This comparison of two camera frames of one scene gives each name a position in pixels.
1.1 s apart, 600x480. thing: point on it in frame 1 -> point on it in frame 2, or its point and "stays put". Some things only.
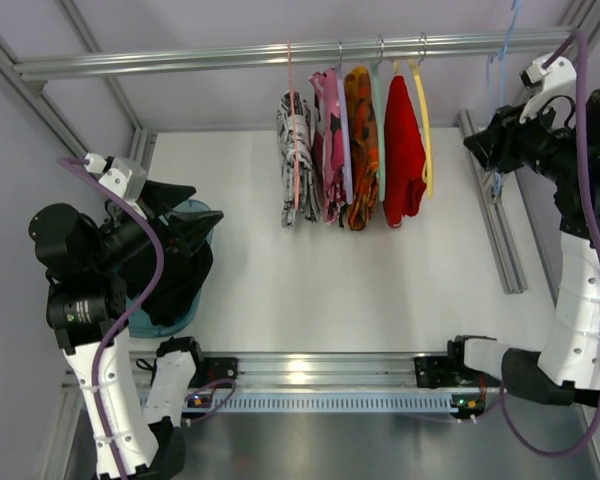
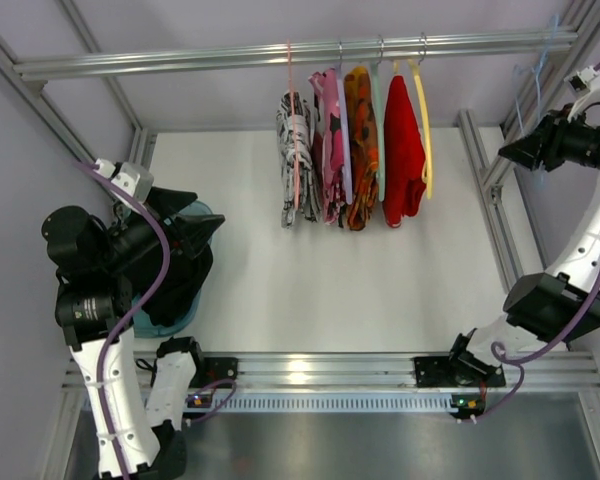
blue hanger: (498, 181) -> (516, 73)
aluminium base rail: (303, 368) stays put
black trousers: (176, 285) stays put
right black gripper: (506, 147) -> (548, 145)
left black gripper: (156, 223) stays put
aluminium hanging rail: (38, 71) stays put
